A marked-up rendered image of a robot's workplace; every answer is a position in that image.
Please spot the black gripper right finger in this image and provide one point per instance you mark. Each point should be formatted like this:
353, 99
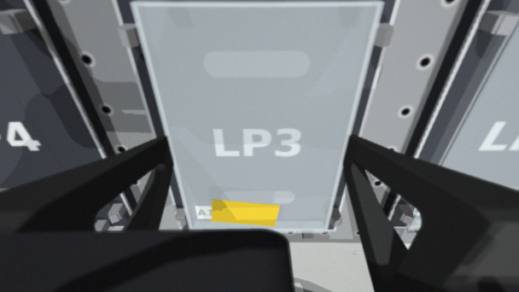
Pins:
469, 232

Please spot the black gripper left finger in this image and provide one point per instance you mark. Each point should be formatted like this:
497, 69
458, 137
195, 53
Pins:
70, 200

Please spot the grey perforated base plate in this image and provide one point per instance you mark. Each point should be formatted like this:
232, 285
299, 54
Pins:
423, 33

